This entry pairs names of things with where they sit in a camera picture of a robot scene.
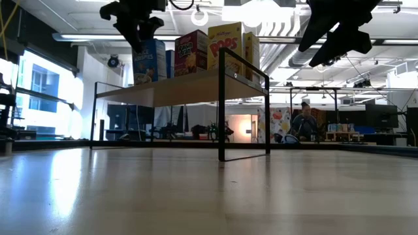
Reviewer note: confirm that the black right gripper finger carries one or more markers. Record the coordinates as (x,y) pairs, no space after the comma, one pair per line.
(316,31)
(336,44)

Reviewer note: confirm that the blue rice krispies cereal box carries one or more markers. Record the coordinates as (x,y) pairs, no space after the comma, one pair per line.
(148,62)
(170,63)

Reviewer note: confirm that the black metal stand frame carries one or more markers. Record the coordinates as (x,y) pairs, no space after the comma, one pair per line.
(313,88)

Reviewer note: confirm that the colourful printed banner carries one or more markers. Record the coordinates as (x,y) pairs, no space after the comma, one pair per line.
(277,122)

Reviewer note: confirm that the white and blue helmet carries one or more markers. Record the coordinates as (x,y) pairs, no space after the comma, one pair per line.
(290,139)

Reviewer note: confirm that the person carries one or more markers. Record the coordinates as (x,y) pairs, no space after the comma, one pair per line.
(304,125)

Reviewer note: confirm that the long ceiling light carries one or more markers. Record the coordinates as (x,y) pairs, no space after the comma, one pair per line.
(91,37)

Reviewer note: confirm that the black metal table frame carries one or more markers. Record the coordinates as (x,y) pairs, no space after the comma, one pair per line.
(49,144)

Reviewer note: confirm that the magenta raisin bran cereal box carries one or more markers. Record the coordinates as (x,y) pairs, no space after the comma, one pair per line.
(189,52)

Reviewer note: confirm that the yellow pops cereal box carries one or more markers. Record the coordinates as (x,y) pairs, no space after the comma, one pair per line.
(225,42)
(251,49)

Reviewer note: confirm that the dark cabinet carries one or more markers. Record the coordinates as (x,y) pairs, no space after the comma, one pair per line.
(130,120)

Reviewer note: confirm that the wooden shelf with black frame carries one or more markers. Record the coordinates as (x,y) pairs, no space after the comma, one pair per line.
(183,89)

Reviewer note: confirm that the round black ceiling speaker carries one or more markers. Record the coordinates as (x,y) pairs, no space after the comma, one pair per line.
(113,62)

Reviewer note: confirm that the dark storage rack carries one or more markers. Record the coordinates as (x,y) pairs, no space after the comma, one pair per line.
(6,101)

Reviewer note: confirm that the black monitor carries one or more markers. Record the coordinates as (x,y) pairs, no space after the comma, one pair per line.
(382,115)

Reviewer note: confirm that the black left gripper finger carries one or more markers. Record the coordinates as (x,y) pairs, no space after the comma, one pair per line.
(151,25)
(134,32)

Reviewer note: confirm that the small wooden table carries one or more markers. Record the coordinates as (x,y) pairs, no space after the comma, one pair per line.
(341,133)

